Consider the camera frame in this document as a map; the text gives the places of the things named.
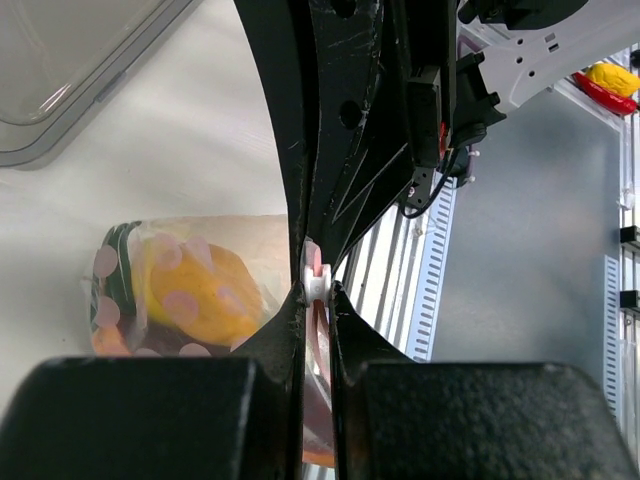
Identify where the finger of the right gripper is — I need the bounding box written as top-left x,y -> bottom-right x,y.
235,1 -> 315,282
307,1 -> 458,266

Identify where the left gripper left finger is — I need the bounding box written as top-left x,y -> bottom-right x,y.
1,284 -> 306,479

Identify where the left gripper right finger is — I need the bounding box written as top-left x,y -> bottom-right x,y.
329,284 -> 635,479

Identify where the yellow mango toy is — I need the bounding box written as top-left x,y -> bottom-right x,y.
133,236 -> 263,346

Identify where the clear zip top bag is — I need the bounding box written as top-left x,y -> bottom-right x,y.
79,214 -> 336,469

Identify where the red meat slice toy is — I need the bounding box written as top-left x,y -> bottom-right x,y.
91,317 -> 231,357

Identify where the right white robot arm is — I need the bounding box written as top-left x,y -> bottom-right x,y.
236,1 -> 639,279

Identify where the clear plastic tray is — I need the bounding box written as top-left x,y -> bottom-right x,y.
1,0 -> 198,167

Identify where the aluminium mounting rail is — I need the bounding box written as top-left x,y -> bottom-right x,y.
336,205 -> 426,353

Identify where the white slotted cable duct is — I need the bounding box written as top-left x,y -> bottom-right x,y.
405,178 -> 457,362

